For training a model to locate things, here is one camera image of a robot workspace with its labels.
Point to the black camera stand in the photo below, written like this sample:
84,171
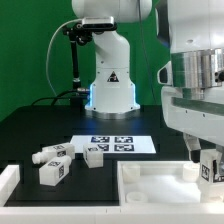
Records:
77,37

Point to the white square tabletop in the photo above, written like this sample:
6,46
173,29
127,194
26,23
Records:
162,182

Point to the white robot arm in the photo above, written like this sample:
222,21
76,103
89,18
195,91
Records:
193,79

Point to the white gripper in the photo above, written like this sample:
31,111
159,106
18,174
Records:
199,118

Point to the grey camera on stand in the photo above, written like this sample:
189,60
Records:
98,23

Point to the white U-shaped fence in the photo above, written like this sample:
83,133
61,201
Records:
202,213

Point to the white marker tag sheet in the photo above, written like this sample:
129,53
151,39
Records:
116,144

